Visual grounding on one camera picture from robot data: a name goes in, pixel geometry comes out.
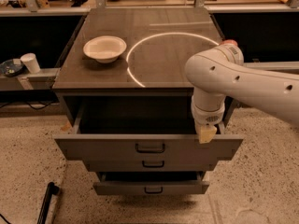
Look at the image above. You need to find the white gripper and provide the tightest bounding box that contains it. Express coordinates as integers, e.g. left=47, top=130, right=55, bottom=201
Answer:
left=191, top=104, right=225, bottom=144

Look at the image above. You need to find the grey top drawer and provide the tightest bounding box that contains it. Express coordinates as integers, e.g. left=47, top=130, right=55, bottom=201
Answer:
left=55, top=96, right=243, bottom=165

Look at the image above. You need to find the grey drawer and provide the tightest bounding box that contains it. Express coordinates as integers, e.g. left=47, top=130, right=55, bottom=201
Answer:
left=93, top=171, right=209, bottom=196
left=83, top=161, right=216, bottom=172
left=55, top=96, right=243, bottom=165

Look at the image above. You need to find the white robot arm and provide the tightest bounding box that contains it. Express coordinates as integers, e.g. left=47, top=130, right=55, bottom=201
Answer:
left=185, top=43, right=299, bottom=144

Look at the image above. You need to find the grey drawer cabinet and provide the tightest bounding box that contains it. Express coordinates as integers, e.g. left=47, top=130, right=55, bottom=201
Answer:
left=51, top=7, right=248, bottom=196

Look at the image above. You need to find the grey bottom drawer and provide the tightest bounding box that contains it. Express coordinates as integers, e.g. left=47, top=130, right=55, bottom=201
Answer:
left=93, top=171, right=209, bottom=196

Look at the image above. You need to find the grey middle drawer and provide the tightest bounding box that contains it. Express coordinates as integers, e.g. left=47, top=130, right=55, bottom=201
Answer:
left=83, top=161, right=216, bottom=172

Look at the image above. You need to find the red apple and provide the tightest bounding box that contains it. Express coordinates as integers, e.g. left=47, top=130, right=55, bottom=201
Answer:
left=220, top=39, right=238, bottom=46

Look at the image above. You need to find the white bowl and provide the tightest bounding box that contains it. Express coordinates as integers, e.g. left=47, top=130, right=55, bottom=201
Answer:
left=83, top=35, right=127, bottom=63

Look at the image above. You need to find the black floor bar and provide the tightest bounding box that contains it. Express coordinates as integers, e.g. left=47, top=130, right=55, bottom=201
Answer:
left=37, top=182, right=60, bottom=224

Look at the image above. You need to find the white paper cup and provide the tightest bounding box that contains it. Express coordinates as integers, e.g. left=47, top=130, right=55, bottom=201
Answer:
left=21, top=53, right=40, bottom=74

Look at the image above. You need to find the dark plate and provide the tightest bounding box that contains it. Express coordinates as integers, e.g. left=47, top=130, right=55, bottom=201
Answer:
left=0, top=59, right=24, bottom=77

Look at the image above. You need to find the black cable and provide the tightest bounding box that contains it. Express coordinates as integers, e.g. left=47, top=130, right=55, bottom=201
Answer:
left=0, top=100, right=60, bottom=111

